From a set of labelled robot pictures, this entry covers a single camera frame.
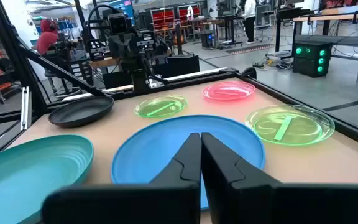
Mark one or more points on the black plastic plate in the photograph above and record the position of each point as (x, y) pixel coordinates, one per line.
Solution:
(79, 112)

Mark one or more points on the person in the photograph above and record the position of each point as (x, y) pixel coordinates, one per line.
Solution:
(47, 39)
(249, 12)

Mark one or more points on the large clear green plate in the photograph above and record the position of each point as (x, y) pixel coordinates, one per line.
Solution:
(306, 124)

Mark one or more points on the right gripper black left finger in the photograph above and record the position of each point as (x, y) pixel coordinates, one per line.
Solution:
(135, 205)

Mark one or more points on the clear pink plastic plate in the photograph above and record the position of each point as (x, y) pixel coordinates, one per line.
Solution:
(228, 90)

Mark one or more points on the silver aluminium bracket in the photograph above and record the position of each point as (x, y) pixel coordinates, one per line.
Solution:
(25, 109)

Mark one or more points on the black aluminium table frame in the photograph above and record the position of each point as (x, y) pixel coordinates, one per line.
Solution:
(6, 46)

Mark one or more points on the black box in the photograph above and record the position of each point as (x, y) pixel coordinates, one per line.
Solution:
(182, 65)

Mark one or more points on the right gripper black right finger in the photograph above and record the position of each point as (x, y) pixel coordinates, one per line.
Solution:
(259, 205)

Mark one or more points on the black desk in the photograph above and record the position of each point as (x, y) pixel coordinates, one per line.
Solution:
(228, 21)

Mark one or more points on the teal plastic plate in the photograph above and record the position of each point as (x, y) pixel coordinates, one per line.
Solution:
(26, 177)

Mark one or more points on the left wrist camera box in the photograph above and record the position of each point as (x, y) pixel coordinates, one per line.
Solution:
(117, 24)

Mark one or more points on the shelf with red bins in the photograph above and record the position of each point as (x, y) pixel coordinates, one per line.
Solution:
(163, 18)
(188, 12)

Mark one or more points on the black computer with green lights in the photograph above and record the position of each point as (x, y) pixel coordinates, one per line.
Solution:
(306, 65)

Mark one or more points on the black table corner clamp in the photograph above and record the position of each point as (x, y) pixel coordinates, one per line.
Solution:
(249, 73)

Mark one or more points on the small black computer tower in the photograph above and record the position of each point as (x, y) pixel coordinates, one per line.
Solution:
(207, 39)

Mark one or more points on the grey office chair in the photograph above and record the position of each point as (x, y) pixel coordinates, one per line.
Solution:
(263, 15)

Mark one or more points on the grey workbench with wooden top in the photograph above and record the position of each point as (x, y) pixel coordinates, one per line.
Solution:
(331, 40)

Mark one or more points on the white light bar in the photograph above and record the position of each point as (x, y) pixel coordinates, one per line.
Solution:
(197, 74)

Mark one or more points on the small clear green plate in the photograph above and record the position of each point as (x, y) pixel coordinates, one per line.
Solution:
(172, 104)

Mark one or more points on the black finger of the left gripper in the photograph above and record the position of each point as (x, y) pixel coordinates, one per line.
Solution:
(116, 46)
(130, 46)

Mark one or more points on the black drawer cabinet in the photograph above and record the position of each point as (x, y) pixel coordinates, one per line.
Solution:
(81, 73)

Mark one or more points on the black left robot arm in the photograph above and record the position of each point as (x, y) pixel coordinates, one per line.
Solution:
(140, 79)

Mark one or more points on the blue plastic plate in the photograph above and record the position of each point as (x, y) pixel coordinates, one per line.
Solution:
(154, 149)

